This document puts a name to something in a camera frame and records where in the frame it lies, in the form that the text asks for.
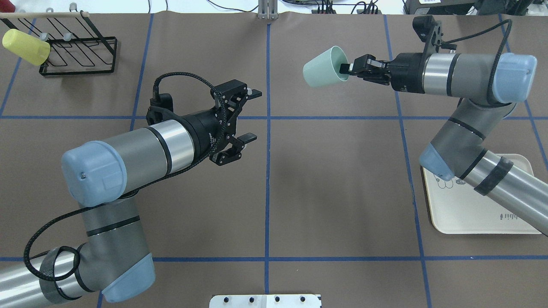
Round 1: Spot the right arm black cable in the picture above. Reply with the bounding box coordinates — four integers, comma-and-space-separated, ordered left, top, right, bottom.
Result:
445, 19, 513, 103

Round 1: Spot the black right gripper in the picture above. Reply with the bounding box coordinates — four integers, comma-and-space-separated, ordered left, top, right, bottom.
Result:
340, 54, 425, 93

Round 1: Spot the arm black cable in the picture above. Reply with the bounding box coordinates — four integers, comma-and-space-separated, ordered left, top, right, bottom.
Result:
445, 19, 513, 103
24, 73, 227, 300

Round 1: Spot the aluminium frame post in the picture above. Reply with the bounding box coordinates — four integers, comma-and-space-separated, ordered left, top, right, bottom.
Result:
258, 0, 279, 20

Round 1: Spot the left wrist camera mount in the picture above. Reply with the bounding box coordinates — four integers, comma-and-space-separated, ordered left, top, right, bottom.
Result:
146, 93, 179, 125

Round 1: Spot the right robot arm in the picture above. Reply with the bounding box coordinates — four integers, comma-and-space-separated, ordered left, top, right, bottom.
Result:
335, 53, 547, 234

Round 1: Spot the mint green cup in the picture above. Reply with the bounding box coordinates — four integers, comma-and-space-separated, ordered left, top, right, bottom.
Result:
303, 46, 349, 88

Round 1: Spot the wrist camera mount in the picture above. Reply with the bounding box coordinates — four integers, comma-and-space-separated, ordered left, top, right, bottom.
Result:
412, 15, 457, 55
146, 93, 179, 125

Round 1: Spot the black wire cup rack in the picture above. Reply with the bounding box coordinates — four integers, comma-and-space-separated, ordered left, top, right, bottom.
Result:
1, 3, 118, 77

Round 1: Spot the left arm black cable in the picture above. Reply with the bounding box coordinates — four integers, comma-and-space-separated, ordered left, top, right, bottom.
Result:
24, 73, 227, 300

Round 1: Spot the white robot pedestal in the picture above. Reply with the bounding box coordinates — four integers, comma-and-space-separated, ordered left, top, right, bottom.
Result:
209, 294, 322, 308

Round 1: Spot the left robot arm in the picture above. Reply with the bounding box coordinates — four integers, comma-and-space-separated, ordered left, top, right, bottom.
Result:
1, 72, 262, 308

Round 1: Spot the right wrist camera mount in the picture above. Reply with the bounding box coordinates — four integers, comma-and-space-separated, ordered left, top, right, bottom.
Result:
412, 15, 457, 55

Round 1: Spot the yellow cup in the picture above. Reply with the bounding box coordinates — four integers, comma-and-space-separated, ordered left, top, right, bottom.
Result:
2, 29, 51, 66

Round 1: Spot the black box device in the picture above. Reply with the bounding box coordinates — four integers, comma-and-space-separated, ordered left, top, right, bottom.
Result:
403, 0, 476, 15

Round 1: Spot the beige plastic tray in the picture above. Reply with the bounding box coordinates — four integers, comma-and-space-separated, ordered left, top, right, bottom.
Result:
422, 151, 547, 234

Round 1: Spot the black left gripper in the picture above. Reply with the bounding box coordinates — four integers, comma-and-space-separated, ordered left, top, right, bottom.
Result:
188, 80, 262, 166

